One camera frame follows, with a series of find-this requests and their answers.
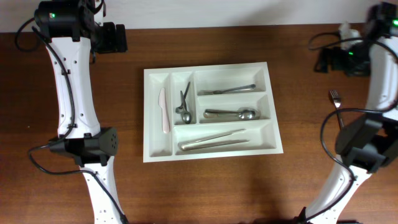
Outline steel fork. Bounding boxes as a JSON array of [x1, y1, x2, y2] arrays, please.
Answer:
[[201, 84, 256, 95], [328, 90, 344, 129]]

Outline small steel teaspoon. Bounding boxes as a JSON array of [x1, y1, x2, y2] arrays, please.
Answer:
[[175, 82, 190, 114], [180, 91, 192, 124]]

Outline pink plastic knife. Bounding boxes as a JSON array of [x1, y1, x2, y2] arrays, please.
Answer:
[[158, 88, 170, 134]]

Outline steel spoon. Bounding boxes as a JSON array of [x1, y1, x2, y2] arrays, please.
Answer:
[[204, 106, 261, 121], [203, 109, 257, 121]]

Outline steel serving tongs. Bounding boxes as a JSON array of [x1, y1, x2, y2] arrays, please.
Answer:
[[178, 129, 249, 152]]

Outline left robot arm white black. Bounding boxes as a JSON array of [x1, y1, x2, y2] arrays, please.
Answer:
[[33, 0, 128, 223]]

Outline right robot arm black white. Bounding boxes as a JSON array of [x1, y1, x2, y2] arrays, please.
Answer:
[[293, 2, 397, 223]]

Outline white plastic cutlery tray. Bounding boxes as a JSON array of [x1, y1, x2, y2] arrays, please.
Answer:
[[143, 62, 283, 162]]

